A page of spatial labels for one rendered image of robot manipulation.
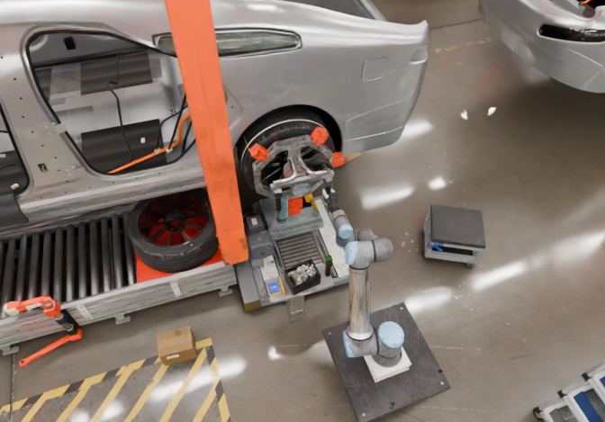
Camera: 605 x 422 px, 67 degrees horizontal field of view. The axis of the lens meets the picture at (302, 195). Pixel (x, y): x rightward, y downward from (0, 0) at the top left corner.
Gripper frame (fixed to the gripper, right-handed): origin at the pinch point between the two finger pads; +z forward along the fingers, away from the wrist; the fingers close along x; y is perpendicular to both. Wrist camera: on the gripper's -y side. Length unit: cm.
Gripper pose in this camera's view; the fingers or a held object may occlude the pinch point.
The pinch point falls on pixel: (327, 189)
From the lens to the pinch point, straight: 306.1
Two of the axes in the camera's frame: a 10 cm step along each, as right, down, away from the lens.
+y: -0.1, 6.4, 7.7
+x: 9.5, -2.3, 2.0
